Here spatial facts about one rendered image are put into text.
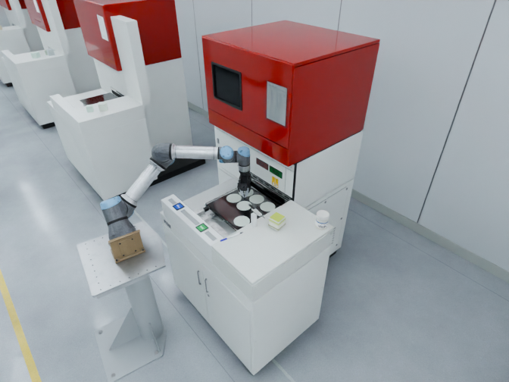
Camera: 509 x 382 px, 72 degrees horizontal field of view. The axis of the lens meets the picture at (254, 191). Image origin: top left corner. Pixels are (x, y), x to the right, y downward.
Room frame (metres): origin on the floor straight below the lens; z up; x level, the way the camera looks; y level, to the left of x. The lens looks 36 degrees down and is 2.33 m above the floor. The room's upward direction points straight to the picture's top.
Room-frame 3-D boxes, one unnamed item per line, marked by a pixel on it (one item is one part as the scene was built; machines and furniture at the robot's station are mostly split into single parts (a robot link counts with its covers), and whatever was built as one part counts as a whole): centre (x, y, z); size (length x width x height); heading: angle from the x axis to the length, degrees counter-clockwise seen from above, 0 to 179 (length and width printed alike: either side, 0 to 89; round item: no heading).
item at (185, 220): (1.61, 0.39, 0.89); 0.55 x 0.09 x 0.14; 41
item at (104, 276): (1.46, 0.77, 0.75); 0.45 x 0.44 x 0.13; 122
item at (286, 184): (2.09, 0.02, 1.02); 0.82 x 0.03 x 0.40; 41
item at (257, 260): (1.44, -0.11, 0.89); 0.62 x 0.35 x 0.14; 131
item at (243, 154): (1.90, 0.07, 1.21); 0.09 x 0.08 x 0.11; 92
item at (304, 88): (2.30, -0.21, 1.52); 0.81 x 0.75 x 0.59; 41
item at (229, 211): (1.80, 0.07, 0.90); 0.34 x 0.34 x 0.01; 41
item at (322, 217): (1.52, -0.38, 1.01); 0.07 x 0.07 x 0.10
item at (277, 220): (1.53, -0.13, 1.00); 0.07 x 0.07 x 0.07; 50
